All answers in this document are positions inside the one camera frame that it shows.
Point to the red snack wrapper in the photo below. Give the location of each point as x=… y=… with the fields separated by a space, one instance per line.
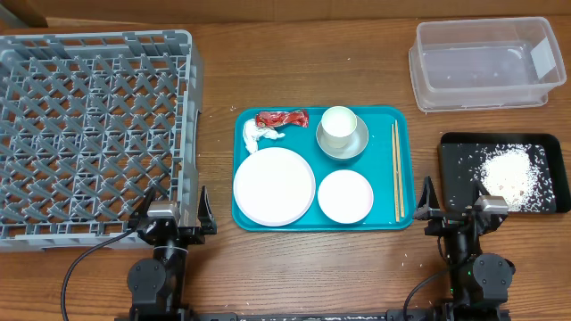
x=275 y=119

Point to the large white plate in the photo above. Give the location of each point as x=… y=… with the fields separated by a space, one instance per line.
x=274 y=186

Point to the left wooden chopstick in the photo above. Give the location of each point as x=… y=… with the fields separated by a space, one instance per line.
x=395 y=178

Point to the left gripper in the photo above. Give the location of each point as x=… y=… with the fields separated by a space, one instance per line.
x=177 y=229

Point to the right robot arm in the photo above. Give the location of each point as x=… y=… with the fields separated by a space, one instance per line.
x=479 y=281

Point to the clear plastic container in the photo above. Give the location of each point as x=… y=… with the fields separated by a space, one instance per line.
x=484 y=64

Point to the teal plastic tray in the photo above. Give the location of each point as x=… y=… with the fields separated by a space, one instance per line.
x=375 y=163

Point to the right wooden chopstick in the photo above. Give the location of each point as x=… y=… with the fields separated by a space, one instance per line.
x=399 y=171

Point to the black plastic tray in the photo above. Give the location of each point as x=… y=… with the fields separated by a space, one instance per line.
x=461 y=155

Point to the wooden chopstick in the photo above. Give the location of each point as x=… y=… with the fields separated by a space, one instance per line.
x=399 y=171
x=395 y=178

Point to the white paper cup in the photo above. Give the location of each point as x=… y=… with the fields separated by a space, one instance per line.
x=338 y=124

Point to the grey dishwasher rack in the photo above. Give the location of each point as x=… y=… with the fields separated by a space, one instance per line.
x=90 y=122

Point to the pile of white rice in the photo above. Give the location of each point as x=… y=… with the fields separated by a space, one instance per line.
x=510 y=173

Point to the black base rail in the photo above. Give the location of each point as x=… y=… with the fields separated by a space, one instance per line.
x=389 y=315

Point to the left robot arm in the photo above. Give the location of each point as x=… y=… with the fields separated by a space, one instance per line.
x=157 y=284

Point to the grey-green bowl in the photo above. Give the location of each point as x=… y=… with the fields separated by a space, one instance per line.
x=358 y=142

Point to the crumpled white tissue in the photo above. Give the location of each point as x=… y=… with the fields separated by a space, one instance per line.
x=252 y=134

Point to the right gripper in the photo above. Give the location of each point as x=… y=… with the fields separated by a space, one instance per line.
x=444 y=220

